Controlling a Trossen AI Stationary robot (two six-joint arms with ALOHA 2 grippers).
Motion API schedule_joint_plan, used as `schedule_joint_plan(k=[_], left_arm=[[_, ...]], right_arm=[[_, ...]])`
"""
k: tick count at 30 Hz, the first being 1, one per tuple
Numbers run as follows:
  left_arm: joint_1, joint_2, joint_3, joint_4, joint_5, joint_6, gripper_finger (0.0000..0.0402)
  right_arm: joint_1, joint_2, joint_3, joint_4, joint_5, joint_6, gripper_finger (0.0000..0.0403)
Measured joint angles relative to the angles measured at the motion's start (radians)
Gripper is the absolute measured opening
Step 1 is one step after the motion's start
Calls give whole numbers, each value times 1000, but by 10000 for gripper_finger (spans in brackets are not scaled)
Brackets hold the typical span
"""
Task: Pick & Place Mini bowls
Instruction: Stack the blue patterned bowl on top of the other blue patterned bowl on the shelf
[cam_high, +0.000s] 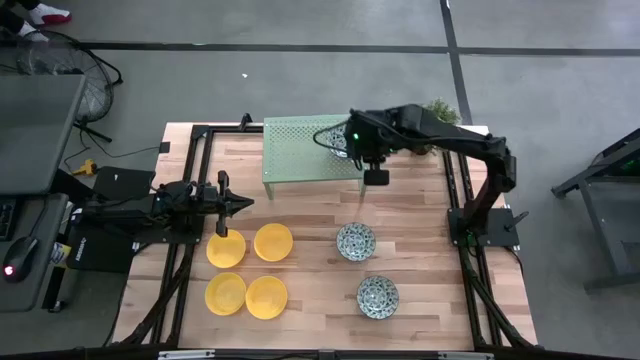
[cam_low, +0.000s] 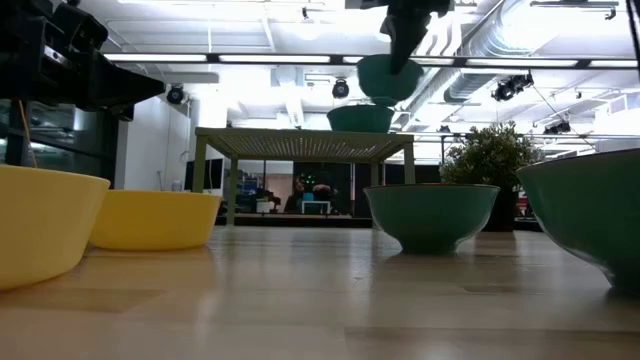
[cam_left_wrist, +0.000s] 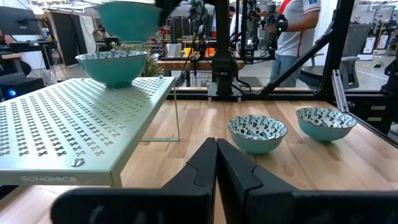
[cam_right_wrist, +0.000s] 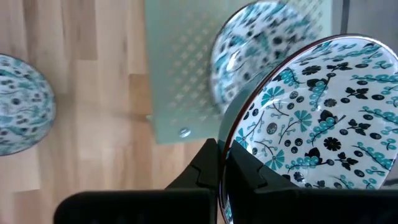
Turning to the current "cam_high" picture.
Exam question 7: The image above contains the black computer mouse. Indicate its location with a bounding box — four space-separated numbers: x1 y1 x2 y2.
2 235 39 284

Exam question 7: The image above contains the green plant in black pot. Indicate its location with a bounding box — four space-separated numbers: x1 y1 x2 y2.
412 97 462 157

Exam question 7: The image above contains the black metal stand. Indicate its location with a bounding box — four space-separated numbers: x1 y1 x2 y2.
549 127 640 294

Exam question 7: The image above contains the grey flat panel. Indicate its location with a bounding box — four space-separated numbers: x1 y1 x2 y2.
0 74 87 196

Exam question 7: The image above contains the green perforated metal shelf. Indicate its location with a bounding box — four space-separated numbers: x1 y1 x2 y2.
261 113 367 201

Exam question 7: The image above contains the person's white red shoe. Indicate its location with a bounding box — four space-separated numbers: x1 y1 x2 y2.
14 22 51 44
27 2 73 27

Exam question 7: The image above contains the teal bowl with patterned inside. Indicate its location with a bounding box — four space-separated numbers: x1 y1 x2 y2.
356 275 400 321
327 123 354 160
335 221 377 263

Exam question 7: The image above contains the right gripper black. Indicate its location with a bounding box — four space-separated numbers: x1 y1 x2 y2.
346 110 391 187

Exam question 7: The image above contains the black floor cable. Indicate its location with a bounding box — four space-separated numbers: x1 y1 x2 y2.
62 127 162 174

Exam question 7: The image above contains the dark grey desk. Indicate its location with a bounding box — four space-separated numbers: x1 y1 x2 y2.
0 192 70 314

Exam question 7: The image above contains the yellow connector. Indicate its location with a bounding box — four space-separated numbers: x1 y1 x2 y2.
72 158 99 177

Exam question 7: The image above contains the black control box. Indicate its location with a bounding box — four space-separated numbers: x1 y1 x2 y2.
66 224 139 274

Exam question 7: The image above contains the black floor fan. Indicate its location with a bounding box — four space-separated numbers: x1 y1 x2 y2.
0 29 124 144

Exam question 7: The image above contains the yellow label card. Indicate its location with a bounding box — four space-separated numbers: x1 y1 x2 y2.
49 242 73 269

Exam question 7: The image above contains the silver aluminium rail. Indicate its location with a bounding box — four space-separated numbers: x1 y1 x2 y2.
438 351 494 360
158 349 217 360

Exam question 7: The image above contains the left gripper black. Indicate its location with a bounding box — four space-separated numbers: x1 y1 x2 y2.
197 170 255 238

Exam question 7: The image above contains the right arm's black cable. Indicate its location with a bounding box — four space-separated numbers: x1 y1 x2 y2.
313 121 354 152

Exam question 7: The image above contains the black keyboard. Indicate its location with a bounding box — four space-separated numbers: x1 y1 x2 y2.
0 199 17 242

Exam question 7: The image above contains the yellow plastic mini bowl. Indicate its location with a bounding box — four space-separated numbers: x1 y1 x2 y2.
205 228 247 270
253 222 295 263
204 272 248 317
244 275 289 321

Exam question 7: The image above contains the black flat case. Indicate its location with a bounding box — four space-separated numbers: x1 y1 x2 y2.
92 166 157 202

